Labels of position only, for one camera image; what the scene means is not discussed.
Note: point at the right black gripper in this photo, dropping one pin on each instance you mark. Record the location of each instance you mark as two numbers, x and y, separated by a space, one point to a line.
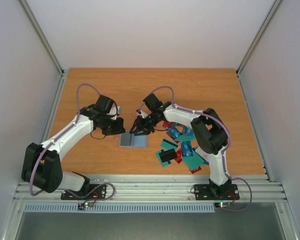
144 124

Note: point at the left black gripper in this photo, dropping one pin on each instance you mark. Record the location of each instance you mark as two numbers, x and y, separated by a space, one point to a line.
119 129

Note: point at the pink leather card holder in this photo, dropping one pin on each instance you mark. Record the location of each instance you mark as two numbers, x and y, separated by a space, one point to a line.
136 141

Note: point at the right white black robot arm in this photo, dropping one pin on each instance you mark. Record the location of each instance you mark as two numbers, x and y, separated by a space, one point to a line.
212 136

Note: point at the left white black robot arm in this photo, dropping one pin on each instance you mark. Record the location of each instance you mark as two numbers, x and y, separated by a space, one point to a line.
42 162

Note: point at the red card top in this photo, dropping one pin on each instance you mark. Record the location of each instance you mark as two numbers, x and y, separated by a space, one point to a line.
167 124

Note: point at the red card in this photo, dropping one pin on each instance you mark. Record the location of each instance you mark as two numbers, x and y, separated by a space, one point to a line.
167 124
196 170

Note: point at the teal card left middle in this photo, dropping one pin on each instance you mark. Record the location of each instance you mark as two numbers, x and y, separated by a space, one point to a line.
168 145

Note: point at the blue card upper left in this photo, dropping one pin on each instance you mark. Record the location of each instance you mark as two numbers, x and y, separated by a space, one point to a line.
173 132

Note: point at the black card on teal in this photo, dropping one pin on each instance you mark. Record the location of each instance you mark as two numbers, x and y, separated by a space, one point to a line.
167 155

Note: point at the teal card under black card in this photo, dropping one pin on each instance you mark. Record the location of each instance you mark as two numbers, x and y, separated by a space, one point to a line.
163 163

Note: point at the teal card centre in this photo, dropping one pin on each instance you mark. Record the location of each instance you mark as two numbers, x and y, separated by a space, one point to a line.
185 138

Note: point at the blue visa card centre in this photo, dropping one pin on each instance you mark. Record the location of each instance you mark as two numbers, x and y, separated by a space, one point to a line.
186 148

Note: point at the red card bottom right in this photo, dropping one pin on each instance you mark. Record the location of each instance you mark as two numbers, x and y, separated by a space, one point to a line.
196 170

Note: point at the white card with pink print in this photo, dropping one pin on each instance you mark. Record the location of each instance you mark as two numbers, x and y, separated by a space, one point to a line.
202 154

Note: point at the left small circuit board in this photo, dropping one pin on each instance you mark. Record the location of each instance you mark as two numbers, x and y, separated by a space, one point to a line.
84 206

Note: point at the small circuit board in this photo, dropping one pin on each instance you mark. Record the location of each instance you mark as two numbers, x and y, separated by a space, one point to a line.
222 205
84 206

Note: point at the right small circuit board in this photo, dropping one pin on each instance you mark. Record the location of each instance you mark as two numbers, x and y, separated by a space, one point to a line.
222 205

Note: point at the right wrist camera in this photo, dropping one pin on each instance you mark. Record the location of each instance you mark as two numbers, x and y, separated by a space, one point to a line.
142 114

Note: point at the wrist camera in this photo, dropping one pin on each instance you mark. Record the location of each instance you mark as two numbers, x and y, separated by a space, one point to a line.
142 114
115 111

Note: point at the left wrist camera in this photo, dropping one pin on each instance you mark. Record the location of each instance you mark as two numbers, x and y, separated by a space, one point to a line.
115 111

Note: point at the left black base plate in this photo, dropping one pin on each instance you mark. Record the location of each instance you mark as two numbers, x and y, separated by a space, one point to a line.
87 192

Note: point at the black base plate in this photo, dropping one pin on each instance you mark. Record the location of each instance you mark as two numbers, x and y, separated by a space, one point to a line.
87 192
203 192

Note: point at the grey slotted cable duct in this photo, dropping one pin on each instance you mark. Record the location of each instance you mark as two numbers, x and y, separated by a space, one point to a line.
119 208

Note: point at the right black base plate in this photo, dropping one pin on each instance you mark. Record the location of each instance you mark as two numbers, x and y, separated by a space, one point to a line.
203 192

